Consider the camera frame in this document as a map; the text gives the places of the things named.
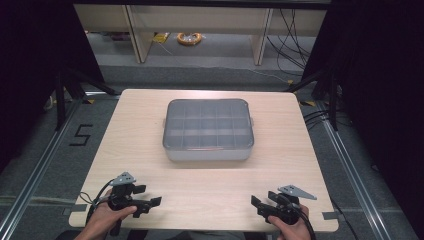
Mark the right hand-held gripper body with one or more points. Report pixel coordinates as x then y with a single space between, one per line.
283 210

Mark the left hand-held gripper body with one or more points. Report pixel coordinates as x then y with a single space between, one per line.
124 196

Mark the grey compartment storage box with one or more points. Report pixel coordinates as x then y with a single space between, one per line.
208 154

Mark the clear plastic compartment box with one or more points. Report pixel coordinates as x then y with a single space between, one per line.
208 123

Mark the person's right hand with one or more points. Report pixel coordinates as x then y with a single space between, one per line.
295 231

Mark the person's left hand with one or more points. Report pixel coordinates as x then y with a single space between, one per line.
105 218

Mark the grey tape strip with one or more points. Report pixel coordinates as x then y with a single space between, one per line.
75 209

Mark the yellow black floor tape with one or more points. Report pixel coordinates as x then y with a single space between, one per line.
88 101
308 103

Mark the black metal stand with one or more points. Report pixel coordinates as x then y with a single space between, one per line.
333 100
60 100

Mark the yellow packet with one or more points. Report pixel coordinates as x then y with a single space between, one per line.
161 37

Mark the orange tape roll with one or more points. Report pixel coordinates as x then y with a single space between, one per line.
181 40

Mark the black curtain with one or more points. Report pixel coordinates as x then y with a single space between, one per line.
33 66
383 83

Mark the aluminium floor rail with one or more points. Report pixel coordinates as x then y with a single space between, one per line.
353 173
36 173

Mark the white desk frame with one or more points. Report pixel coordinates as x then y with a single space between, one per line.
143 36

